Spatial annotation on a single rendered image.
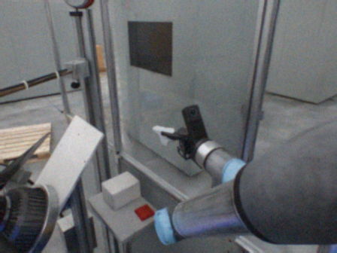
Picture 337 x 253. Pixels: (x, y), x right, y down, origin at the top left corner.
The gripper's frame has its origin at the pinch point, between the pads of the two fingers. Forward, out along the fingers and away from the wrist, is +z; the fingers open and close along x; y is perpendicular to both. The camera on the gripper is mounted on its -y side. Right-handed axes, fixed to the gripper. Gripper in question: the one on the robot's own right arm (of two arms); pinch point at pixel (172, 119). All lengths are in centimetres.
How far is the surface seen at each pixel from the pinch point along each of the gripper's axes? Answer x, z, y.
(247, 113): 17.9, -15.5, -2.4
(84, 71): -19, 52, -11
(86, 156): -29.6, 17.9, 13.5
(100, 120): -18, 58, 17
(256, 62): 20.4, -15.3, -17.1
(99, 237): -42, 98, 141
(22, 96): -126, 554, 117
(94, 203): -34, 41, 56
